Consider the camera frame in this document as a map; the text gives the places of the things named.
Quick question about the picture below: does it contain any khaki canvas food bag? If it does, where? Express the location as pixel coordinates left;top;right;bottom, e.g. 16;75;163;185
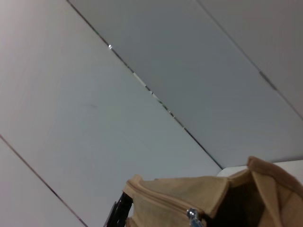
123;156;303;227

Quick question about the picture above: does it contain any silver metal zipper pull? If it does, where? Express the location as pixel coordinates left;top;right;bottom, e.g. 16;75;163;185
186;207;202;227

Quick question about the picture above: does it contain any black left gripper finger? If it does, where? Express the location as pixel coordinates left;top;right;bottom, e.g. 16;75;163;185
105;192;133;227

